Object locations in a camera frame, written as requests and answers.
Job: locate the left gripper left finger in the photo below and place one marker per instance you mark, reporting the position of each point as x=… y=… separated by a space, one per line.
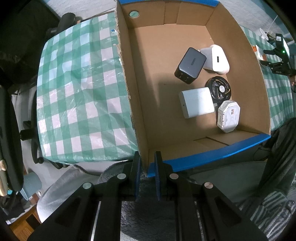
x=93 y=212

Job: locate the grey wall charger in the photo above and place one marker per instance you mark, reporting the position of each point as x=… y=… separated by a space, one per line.
x=190 y=66

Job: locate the white oval case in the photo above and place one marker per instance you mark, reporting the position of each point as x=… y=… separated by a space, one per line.
x=216 y=59

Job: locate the white octagonal box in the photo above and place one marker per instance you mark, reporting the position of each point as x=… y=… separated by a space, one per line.
x=228 y=116

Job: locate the white electric kettle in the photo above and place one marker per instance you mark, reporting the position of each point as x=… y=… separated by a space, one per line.
x=263 y=34

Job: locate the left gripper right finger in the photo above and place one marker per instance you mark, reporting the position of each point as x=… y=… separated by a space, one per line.
x=202 y=212

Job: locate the white orange power bank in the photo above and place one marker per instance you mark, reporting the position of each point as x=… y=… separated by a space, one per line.
x=258 y=52

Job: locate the blue cardboard box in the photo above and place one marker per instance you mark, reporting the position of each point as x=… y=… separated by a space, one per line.
x=153 y=38

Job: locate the black office chair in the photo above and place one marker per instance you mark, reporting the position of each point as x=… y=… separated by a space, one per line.
x=25 y=28

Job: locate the white charger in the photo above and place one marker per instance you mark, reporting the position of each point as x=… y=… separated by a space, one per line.
x=196 y=102

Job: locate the green checkered tablecloth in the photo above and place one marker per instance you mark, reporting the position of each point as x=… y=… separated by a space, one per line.
x=83 y=112

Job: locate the black round disc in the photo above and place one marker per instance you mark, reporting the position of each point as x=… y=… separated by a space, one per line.
x=220 y=89

